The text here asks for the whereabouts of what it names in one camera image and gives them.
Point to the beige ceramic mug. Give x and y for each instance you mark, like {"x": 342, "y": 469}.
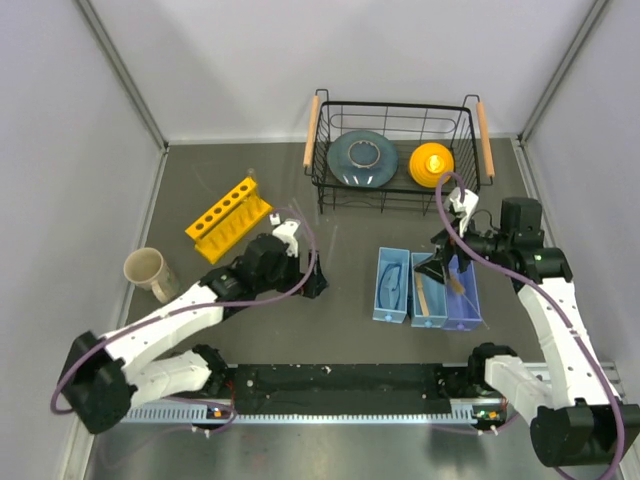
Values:
{"x": 147, "y": 268}

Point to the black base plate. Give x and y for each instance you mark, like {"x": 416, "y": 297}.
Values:
{"x": 345, "y": 388}

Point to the light blue left bin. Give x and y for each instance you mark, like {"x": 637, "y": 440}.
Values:
{"x": 393, "y": 255}

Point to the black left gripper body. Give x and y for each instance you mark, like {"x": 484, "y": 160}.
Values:
{"x": 289, "y": 275}

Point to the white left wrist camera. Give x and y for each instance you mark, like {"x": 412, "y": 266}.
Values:
{"x": 287, "y": 231}

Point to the light blue bin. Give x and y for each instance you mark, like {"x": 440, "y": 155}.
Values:
{"x": 435, "y": 295}
{"x": 393, "y": 255}

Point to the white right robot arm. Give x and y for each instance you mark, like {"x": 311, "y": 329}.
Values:
{"x": 576, "y": 418}

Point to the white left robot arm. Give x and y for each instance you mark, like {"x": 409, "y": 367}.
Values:
{"x": 106, "y": 376}

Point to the light blue middle bin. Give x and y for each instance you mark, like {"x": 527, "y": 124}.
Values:
{"x": 435, "y": 295}

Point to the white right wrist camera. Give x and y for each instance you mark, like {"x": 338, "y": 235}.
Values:
{"x": 462, "y": 204}

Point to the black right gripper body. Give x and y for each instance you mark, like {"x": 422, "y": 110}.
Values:
{"x": 483, "y": 244}

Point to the yellow test tube rack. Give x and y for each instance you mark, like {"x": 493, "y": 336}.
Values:
{"x": 224, "y": 224}

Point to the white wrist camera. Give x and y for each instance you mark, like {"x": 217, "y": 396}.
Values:
{"x": 462, "y": 204}
{"x": 287, "y": 231}

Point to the black wire basket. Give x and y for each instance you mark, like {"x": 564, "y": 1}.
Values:
{"x": 461, "y": 128}

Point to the wooden test tube holder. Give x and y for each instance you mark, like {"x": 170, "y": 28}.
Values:
{"x": 421, "y": 294}

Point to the blue safety goggles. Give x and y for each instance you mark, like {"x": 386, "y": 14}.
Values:
{"x": 389, "y": 287}

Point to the yellow ribbed bowl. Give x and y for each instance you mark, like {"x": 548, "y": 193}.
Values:
{"x": 429, "y": 162}

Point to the blue ceramic plate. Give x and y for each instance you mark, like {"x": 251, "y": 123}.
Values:
{"x": 363, "y": 158}

